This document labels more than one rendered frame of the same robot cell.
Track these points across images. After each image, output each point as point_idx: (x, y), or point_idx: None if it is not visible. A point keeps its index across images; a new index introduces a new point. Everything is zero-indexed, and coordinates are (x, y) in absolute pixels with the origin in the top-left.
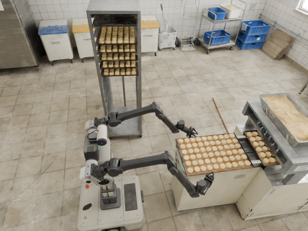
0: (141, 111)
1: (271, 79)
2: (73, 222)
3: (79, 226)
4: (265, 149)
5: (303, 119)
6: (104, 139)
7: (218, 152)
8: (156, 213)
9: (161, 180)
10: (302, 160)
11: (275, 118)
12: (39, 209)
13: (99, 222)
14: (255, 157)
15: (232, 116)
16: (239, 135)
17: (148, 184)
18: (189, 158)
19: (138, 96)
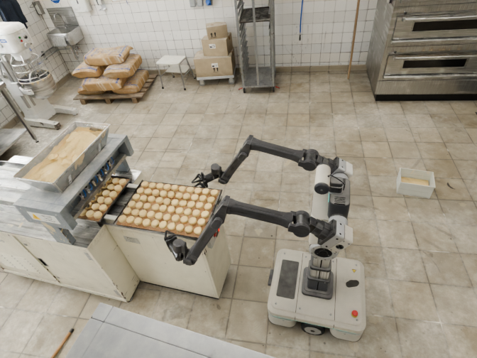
0: (250, 204)
1: None
2: (374, 302)
3: (361, 265)
4: (106, 191)
5: (57, 151)
6: (319, 164)
7: (164, 201)
8: (256, 275)
9: (229, 319)
10: (115, 135)
11: (84, 157)
12: (436, 340)
13: (334, 259)
14: (123, 197)
15: None
16: (99, 236)
17: (252, 319)
18: (204, 207)
19: None
